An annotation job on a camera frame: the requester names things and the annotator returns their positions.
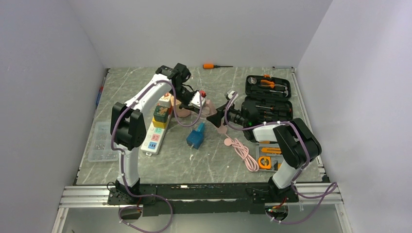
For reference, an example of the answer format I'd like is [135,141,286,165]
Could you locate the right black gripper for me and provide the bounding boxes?
[207,101,248,128]

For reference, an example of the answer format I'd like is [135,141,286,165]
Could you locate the pink round socket base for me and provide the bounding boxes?
[173,98,218,118]

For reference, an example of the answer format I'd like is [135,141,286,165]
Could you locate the light blue cube adapter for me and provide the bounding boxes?
[196,122,205,134]

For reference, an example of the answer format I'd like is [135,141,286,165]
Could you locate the dark blue cube adapter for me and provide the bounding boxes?
[186,130,204,150]

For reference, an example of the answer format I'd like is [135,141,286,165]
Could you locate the pink cable with plug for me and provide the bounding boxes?
[223,133,260,173]

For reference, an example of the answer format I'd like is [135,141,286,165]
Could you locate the white power strip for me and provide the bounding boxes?
[140,107,172,156]

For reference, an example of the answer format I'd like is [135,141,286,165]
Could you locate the black tool case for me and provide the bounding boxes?
[244,75,293,122]

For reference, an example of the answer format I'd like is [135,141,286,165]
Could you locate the grey tool tray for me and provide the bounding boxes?
[255,142,284,172]

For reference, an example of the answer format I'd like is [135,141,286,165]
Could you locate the clear plastic screw box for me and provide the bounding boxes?
[87,121,119,162]

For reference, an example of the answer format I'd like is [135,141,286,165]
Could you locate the pink power strip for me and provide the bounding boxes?
[217,124,227,134]

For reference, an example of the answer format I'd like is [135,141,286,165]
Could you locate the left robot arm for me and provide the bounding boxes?
[110,63,206,204]

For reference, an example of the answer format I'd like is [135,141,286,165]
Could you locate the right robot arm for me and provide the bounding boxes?
[206,101,322,201]

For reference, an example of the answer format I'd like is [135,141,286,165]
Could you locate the white cube adapter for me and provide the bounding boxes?
[158,93,172,108]

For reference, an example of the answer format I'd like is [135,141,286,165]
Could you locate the green cube adapter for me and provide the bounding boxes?
[154,105,170,123]

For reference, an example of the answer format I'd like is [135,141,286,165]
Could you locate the yellow cube adapter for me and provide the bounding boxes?
[152,117,169,129]

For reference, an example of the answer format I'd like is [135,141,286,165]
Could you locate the orange tape measure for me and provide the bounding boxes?
[257,156,272,170]

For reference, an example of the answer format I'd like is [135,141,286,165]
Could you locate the orange pliers in case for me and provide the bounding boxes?
[260,80,275,89]

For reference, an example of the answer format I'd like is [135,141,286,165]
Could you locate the orange utility knife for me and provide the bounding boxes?
[261,147,282,154]

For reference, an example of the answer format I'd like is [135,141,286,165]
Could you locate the blue red pen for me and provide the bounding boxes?
[95,76,106,107]

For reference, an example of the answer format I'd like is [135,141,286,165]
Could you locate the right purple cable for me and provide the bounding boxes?
[223,92,339,225]

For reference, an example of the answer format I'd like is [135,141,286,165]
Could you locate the orange handled screwdriver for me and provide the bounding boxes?
[203,64,233,69]

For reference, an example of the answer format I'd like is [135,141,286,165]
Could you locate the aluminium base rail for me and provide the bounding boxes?
[59,183,343,208]

